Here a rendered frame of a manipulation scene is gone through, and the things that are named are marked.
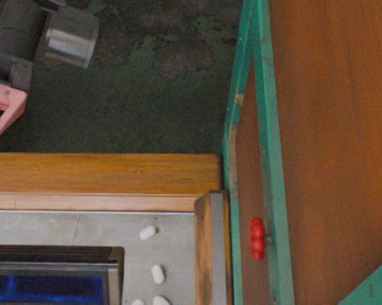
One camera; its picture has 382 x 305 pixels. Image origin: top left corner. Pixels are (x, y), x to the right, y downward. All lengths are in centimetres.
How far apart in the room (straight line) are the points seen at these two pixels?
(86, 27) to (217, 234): 42
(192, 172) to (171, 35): 122
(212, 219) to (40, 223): 35
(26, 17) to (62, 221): 49
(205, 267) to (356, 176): 65
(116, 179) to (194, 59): 115
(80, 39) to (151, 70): 144
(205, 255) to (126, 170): 26
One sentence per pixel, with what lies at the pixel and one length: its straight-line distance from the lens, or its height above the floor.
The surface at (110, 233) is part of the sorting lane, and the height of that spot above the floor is 74.
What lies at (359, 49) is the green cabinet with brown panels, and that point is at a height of 152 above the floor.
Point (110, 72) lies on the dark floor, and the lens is 221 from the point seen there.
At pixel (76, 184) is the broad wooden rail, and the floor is 76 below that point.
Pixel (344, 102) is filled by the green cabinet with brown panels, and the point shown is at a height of 148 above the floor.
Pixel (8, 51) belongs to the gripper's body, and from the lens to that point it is 75.
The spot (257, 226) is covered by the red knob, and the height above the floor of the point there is 126.
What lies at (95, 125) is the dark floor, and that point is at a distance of 209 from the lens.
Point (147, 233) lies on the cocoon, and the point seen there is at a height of 76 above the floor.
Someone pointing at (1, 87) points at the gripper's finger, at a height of 122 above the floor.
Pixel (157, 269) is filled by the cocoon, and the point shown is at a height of 76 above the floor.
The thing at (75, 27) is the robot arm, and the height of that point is 120.
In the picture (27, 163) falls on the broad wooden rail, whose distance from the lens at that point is 119.
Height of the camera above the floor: 180
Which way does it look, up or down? 62 degrees down
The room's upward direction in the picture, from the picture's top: 5 degrees counter-clockwise
